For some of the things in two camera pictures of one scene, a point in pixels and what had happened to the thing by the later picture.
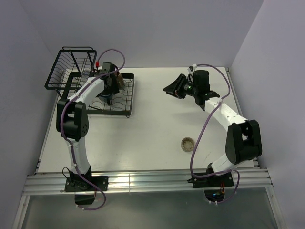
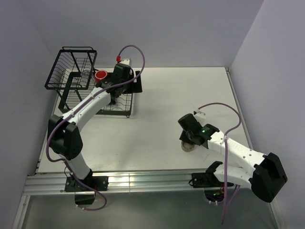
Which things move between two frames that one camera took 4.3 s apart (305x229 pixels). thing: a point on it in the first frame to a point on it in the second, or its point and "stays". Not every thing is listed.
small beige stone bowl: [187, 144] stays
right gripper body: [188, 88] to [186, 136]
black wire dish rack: [72, 66] stays
